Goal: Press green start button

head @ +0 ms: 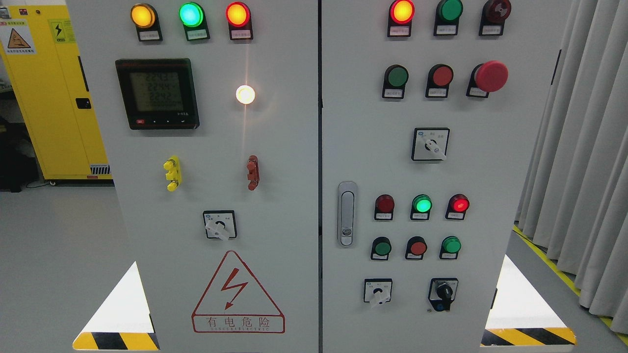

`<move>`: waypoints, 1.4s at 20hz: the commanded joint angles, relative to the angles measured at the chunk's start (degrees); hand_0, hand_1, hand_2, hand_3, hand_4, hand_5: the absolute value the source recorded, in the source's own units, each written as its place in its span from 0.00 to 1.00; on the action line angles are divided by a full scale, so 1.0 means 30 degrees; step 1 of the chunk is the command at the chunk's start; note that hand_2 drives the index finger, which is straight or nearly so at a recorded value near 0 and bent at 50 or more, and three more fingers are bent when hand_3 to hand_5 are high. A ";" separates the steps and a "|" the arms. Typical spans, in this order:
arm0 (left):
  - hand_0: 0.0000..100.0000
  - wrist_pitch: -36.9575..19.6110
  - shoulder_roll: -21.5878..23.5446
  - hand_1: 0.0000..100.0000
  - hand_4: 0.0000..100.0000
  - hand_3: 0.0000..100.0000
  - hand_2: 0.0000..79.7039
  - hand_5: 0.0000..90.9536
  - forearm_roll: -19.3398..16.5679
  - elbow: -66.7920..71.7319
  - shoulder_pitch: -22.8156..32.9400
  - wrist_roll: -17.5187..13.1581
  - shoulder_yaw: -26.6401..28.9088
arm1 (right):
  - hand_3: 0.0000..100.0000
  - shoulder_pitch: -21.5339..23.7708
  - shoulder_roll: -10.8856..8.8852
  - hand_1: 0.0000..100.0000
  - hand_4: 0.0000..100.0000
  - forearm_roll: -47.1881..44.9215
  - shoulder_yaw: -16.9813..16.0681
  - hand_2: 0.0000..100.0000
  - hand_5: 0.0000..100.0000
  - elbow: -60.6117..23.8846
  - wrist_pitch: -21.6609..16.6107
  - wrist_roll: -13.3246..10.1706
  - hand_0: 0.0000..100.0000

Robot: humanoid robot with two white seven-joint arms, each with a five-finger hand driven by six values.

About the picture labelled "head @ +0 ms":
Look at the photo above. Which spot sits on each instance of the green start push button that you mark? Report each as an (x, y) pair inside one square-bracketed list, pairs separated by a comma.
[(380, 249)]

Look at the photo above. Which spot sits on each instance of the lower red push button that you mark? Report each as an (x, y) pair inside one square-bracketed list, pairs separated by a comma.
[(416, 248)]

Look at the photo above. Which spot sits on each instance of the red push button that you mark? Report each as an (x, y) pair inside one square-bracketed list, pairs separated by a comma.
[(416, 248), (439, 78)]

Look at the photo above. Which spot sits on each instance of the upper green push button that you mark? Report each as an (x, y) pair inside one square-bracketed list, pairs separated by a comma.
[(394, 82)]

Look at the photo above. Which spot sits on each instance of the lower right green push button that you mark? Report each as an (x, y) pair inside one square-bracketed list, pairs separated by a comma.
[(450, 248)]

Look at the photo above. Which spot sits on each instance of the upper red push button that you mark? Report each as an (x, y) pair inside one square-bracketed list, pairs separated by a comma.
[(439, 78)]

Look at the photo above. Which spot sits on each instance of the red mushroom emergency stop button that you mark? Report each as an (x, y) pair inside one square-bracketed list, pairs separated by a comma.
[(486, 78)]

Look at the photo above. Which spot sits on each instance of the grey electrical control cabinet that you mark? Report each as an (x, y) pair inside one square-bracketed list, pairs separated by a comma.
[(319, 119)]

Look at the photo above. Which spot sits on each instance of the red test terminal block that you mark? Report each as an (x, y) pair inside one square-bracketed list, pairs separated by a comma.
[(253, 175)]

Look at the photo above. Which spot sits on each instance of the red indicator lamp middle left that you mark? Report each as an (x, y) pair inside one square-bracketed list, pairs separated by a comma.
[(384, 208)]

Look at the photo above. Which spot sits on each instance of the red indicator lamp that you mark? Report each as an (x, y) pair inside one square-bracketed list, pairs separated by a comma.
[(400, 16), (239, 21), (457, 206), (384, 208)]

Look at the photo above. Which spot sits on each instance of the white glowing indicator lamp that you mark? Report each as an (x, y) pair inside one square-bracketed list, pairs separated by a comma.
[(245, 94)]

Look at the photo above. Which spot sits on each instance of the green indicator lamp middle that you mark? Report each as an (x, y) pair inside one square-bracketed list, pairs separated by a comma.
[(421, 207)]

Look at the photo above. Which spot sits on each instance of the green indicator lamp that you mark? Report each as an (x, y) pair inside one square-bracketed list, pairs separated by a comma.
[(194, 21), (447, 17), (421, 207)]

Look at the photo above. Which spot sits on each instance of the yellow test terminal block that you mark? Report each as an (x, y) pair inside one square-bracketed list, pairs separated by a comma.
[(173, 173)]

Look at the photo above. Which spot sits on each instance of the red indicator lamp middle right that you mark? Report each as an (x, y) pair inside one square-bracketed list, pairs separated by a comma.
[(457, 206)]

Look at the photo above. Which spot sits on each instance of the red electric hazard warning sticker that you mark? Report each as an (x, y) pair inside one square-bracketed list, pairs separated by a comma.
[(236, 302)]

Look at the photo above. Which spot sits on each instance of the black digital power meter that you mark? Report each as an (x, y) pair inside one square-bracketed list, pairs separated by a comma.
[(158, 93)]

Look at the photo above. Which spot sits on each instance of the red indicator lamp top left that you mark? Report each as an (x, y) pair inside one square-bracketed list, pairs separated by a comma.
[(239, 21)]

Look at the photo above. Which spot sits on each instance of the red indicator lamp top right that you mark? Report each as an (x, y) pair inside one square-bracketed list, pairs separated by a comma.
[(400, 16)]

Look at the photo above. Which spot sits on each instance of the green indicator lamp top left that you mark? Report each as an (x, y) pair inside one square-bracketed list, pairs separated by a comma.
[(194, 21)]

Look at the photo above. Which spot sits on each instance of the green indicator lamp top right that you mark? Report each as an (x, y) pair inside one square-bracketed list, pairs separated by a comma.
[(447, 17)]

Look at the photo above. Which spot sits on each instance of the yellow indicator lamp top left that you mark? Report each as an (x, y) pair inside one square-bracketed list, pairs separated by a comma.
[(146, 22)]

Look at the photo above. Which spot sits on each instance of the dark red buzzer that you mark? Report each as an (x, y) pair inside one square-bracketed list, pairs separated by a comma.
[(493, 16)]

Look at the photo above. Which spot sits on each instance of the grey curtain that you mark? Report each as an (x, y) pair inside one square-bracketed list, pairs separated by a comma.
[(575, 198)]

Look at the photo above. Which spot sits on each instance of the right yellow black striped base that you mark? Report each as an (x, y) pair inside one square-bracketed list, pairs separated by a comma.
[(528, 337)]

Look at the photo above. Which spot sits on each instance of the yellow black striped base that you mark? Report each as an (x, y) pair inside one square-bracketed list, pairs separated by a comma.
[(99, 340), (528, 337)]

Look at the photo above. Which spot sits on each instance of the left yellow black striped base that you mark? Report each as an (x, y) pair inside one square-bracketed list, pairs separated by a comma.
[(99, 340)]

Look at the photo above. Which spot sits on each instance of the yellow safety storage cabinet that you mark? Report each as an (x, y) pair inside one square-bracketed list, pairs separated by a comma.
[(39, 49)]

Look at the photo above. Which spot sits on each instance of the silver cabinet door handle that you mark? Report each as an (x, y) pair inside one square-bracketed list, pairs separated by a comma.
[(346, 193)]

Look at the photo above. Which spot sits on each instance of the left door rotary selector switch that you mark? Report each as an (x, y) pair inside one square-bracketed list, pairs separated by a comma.
[(220, 224)]

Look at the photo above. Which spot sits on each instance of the upper right rotary selector switch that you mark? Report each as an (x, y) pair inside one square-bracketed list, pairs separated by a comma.
[(430, 144)]

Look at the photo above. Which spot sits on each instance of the lower left rotary selector switch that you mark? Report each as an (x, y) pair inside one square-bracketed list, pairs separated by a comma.
[(377, 291)]

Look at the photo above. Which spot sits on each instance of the black key selector switch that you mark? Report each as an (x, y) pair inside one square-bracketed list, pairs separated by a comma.
[(442, 293)]

